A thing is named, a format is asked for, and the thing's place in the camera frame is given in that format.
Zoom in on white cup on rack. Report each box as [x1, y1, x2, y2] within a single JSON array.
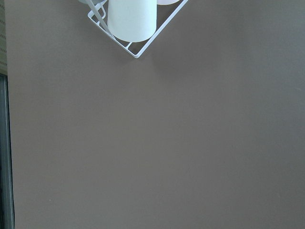
[[107, 0, 157, 42]]

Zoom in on white wire cup rack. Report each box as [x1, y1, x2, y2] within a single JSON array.
[[85, 0, 188, 59]]

